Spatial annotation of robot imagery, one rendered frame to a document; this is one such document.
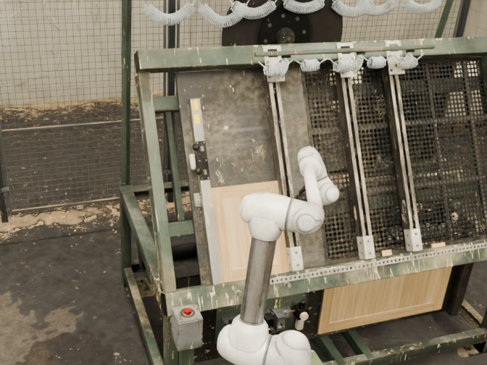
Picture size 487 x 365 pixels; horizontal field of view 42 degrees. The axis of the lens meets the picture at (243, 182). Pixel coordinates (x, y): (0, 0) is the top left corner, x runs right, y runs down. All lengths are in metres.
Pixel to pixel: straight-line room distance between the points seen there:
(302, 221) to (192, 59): 1.20
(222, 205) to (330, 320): 1.14
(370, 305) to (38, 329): 2.14
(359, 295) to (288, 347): 1.40
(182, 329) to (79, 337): 1.45
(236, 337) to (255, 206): 0.57
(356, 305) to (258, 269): 1.55
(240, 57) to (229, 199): 0.74
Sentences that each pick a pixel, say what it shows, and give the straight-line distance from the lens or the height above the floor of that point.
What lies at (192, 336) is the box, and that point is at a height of 0.84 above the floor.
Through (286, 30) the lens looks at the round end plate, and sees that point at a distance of 3.92.
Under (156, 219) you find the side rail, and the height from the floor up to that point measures 1.22.
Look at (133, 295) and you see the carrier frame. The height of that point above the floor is 0.18.
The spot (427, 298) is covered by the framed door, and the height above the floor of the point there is 0.37.
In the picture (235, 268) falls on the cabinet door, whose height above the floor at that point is 0.94.
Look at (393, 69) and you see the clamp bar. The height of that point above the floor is 1.81.
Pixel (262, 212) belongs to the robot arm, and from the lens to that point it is 2.44.
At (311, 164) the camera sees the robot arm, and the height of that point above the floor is 1.60.
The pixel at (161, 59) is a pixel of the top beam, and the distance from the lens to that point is 3.21.
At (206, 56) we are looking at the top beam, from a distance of 3.27.
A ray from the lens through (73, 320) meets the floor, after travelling 4.46.
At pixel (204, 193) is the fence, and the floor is 1.29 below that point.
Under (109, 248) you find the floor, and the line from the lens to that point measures 5.11.
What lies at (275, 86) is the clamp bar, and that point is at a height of 1.75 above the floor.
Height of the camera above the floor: 2.85
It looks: 28 degrees down
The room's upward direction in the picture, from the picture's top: 4 degrees clockwise
